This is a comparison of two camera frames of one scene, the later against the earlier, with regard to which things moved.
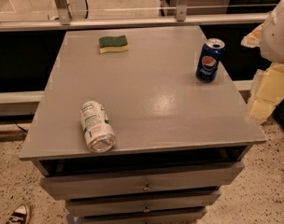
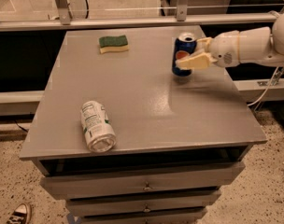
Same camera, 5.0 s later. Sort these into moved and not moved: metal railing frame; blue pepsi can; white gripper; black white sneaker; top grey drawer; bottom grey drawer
Moved: blue pepsi can; white gripper
Not moved: top grey drawer; metal railing frame; bottom grey drawer; black white sneaker
